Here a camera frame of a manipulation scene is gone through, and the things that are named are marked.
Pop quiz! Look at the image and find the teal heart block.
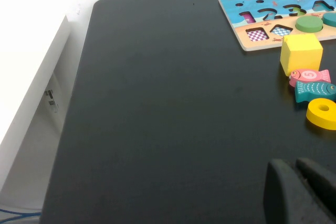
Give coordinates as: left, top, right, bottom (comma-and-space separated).
322, 12, 336, 29

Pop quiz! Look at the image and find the teal wooden fish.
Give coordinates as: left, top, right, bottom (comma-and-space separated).
294, 81, 336, 103

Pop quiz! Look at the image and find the blue wooden number puzzle board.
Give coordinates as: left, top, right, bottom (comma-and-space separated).
217, 0, 336, 51

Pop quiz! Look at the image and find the yellow number nine piece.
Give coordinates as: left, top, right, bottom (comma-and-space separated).
306, 98, 336, 131

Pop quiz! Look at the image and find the pink wooden fish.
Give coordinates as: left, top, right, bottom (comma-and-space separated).
288, 68, 332, 88

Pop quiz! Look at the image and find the white cabinet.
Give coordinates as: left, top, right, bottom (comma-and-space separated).
0, 15, 72, 209

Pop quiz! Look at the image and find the blue cable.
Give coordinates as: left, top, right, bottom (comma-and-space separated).
0, 207, 43, 222

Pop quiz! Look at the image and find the yellow wooden cube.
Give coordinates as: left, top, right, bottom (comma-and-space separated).
280, 33, 324, 77

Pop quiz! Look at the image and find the green circle block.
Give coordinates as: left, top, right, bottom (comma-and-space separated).
295, 15, 324, 33

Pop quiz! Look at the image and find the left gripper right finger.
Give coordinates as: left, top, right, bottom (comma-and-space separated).
296, 157, 336, 212

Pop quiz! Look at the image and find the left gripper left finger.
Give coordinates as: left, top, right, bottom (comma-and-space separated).
263, 158, 336, 224

